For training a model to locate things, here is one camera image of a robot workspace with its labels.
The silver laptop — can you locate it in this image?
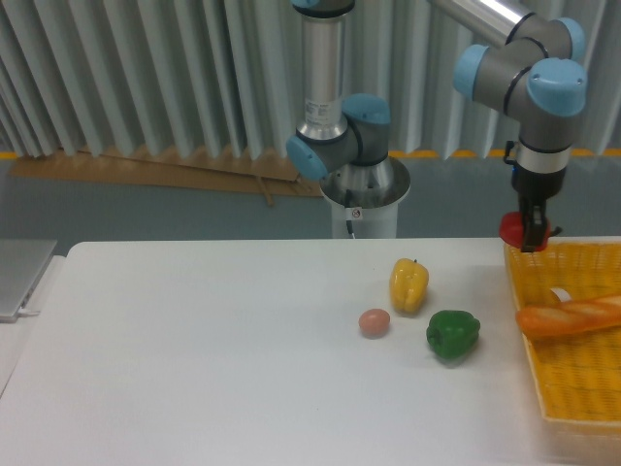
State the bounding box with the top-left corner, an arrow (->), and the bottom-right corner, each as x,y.
1,239 -> 56,323

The baguette bread loaf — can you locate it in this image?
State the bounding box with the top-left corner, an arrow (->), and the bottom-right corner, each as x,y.
515,294 -> 620,339

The yellow woven basket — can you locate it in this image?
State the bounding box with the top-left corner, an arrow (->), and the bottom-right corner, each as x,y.
504,241 -> 620,429

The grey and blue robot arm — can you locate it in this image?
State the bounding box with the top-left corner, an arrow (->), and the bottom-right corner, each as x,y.
286,1 -> 588,252

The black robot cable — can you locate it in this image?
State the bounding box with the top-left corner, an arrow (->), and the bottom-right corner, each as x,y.
344,188 -> 358,240

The brown egg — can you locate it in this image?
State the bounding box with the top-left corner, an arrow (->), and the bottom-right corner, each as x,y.
358,309 -> 391,338

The yellow bell pepper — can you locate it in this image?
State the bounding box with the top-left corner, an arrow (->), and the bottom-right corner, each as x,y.
389,258 -> 429,315

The white paper tag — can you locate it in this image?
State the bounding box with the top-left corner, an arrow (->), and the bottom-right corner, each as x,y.
550,287 -> 572,302

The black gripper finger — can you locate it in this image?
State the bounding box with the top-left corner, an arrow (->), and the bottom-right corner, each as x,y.
520,203 -> 546,252

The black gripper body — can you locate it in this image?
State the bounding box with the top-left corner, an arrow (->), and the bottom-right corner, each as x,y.
511,164 -> 567,214

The red bell pepper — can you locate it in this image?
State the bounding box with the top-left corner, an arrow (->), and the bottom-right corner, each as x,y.
499,212 -> 563,250

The brown cardboard sheet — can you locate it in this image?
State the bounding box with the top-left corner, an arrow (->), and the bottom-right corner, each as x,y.
11,145 -> 321,206

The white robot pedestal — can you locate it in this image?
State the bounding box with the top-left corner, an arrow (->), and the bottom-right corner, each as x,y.
320,157 -> 410,239

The green bell pepper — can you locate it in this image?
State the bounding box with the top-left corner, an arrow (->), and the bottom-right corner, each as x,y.
426,310 -> 480,360

